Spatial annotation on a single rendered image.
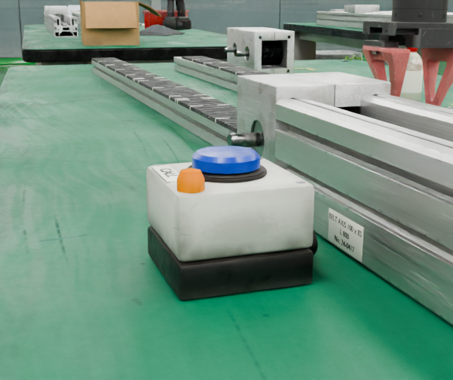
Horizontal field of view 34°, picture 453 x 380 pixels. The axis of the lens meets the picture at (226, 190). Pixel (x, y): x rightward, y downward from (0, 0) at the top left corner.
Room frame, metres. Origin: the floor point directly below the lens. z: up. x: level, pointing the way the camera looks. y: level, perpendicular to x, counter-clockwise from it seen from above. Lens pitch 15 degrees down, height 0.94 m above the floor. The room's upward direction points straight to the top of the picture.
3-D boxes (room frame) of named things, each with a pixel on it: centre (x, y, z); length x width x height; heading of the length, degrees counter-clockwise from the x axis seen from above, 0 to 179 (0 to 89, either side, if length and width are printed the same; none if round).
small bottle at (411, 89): (1.17, -0.29, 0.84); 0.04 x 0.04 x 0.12
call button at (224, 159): (0.42, 0.00, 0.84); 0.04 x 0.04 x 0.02
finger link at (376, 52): (0.80, -0.19, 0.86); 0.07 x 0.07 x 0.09; 18
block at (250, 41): (1.60, -0.07, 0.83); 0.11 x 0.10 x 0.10; 109
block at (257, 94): (0.61, -0.06, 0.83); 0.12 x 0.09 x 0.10; 108
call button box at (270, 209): (0.42, -0.01, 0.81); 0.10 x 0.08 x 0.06; 108
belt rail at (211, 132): (1.22, 0.13, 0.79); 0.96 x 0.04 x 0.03; 18
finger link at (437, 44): (0.81, -0.22, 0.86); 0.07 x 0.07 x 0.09; 18
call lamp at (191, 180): (0.38, 0.02, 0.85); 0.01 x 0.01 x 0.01
